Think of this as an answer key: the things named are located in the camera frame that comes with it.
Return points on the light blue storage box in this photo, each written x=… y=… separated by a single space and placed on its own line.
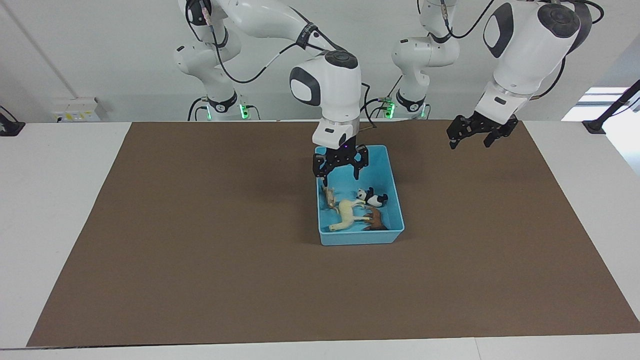
x=385 y=170

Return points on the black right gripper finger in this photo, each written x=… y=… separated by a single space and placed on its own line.
x=362 y=157
x=320 y=165

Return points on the brown lion toy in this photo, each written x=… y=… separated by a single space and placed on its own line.
x=377 y=221

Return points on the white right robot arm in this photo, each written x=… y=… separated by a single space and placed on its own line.
x=330 y=90

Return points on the cream llama toy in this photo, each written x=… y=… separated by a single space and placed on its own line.
x=346 y=212

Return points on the black slanted stand pole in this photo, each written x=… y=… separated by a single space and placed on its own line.
x=615 y=107

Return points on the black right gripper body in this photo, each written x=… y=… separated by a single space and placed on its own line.
x=342 y=156

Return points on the small black table clamp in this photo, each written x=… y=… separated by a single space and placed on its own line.
x=10 y=127

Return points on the brown table mat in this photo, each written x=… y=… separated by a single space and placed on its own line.
x=200 y=290

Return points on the orange striped tiger toy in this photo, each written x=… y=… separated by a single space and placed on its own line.
x=330 y=197

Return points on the white wall socket box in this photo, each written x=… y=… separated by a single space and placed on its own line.
x=75 y=110

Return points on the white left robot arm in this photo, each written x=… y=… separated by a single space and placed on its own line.
x=525 y=55

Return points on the black white panda toy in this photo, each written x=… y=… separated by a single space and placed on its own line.
x=374 y=197

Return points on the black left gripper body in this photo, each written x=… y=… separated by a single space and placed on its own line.
x=487 y=122

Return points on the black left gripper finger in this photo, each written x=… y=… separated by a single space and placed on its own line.
x=502 y=135
x=457 y=129

